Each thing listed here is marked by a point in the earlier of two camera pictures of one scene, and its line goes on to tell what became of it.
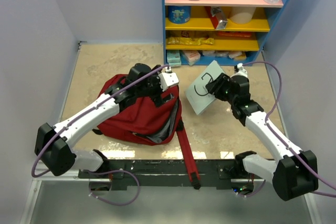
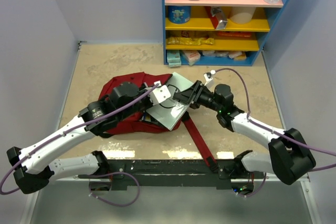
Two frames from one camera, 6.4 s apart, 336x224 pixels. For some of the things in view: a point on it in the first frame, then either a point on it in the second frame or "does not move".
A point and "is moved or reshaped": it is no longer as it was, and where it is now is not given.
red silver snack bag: (218, 19) does not move
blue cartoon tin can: (179, 14) does not move
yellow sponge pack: (241, 57) does not move
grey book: (196, 93) is moved or reshaped
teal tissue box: (174, 58) does not move
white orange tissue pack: (192, 55) does not move
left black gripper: (157, 98) -> (149, 105)
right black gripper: (221, 81) -> (192, 95)
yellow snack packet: (190, 41) does not move
